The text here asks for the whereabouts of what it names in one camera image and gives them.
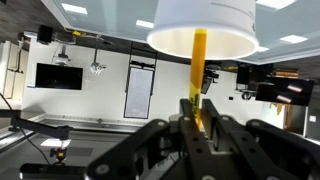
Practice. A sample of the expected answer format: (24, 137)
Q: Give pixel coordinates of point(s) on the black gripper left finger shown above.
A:
(135, 157)

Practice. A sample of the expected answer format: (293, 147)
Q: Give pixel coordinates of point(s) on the white framed standing panel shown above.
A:
(139, 86)

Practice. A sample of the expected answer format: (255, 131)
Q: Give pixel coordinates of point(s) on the black stereo camera on stand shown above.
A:
(51, 169)

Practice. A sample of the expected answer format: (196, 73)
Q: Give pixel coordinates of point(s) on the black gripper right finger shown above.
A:
(269, 152)

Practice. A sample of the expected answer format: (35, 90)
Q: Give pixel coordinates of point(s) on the white paper mug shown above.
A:
(230, 26)

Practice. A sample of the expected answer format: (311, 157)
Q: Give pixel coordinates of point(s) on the yellow pen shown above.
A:
(196, 73)

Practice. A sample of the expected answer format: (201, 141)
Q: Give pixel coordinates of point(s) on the black wall monitor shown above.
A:
(58, 77)

